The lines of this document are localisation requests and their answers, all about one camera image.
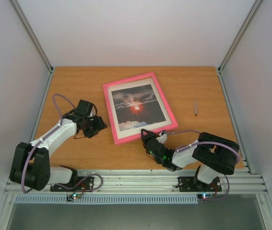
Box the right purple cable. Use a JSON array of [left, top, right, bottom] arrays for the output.
[[163, 130, 242, 202]]

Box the left aluminium corner post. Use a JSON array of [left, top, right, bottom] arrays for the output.
[[10, 0, 55, 72]]

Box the small circuit board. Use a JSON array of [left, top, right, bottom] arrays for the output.
[[66, 194, 82, 202], [197, 193, 214, 201]]

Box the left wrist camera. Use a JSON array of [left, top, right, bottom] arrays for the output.
[[90, 107, 96, 117]]

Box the right aluminium corner post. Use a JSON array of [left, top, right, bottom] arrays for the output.
[[217, 0, 263, 74]]

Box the purple cable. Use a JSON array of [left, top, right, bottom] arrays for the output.
[[21, 93, 104, 196], [163, 130, 242, 202]]

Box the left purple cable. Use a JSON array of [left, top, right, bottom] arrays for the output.
[[21, 93, 104, 196]]

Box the sunset landscape photo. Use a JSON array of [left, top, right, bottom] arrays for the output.
[[111, 84, 166, 131]]

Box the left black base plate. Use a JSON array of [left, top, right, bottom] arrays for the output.
[[50, 176, 94, 192]]

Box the grey slotted cable duct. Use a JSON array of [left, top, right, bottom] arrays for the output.
[[14, 194, 198, 205]]

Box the pink picture frame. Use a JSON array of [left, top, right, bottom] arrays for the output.
[[103, 72, 178, 145]]

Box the right small circuit board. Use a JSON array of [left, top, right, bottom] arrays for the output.
[[197, 193, 214, 201]]

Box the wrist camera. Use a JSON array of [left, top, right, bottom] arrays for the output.
[[90, 107, 96, 117], [156, 130, 167, 144]]

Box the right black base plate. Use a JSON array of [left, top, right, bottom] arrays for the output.
[[177, 176, 222, 192]]

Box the aluminium rail base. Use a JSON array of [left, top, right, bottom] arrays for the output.
[[3, 169, 268, 195]]

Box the left small circuit board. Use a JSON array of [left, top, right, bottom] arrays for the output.
[[66, 194, 82, 202]]

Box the aluminium corner post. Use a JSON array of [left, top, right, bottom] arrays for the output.
[[217, 0, 263, 74], [10, 0, 55, 72]]

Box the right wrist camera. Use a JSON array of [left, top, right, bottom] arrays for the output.
[[156, 130, 167, 144]]

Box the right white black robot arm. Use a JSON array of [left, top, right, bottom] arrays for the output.
[[141, 129, 240, 192]]

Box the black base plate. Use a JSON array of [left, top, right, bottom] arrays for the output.
[[177, 176, 222, 192], [50, 176, 94, 192]]

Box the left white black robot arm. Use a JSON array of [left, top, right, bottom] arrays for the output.
[[9, 100, 107, 194]]

